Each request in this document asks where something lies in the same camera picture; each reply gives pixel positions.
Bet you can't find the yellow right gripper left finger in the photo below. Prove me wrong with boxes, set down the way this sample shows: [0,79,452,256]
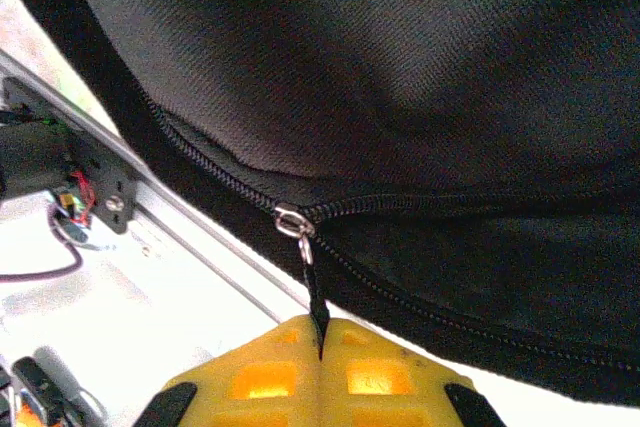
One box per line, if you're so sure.
[132,314,321,427]

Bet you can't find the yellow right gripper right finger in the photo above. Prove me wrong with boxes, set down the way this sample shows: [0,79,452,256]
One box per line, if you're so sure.
[319,316,509,427]

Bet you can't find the black fabric backpack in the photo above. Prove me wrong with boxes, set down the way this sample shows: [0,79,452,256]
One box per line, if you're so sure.
[0,0,640,408]

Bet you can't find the aluminium mounting rail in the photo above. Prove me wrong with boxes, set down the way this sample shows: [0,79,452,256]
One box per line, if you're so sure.
[0,44,321,328]

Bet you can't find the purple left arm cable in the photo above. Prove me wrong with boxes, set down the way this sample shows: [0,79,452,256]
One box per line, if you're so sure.
[0,206,86,286]

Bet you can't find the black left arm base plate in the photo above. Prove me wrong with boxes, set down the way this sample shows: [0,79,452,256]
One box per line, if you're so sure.
[0,76,139,236]

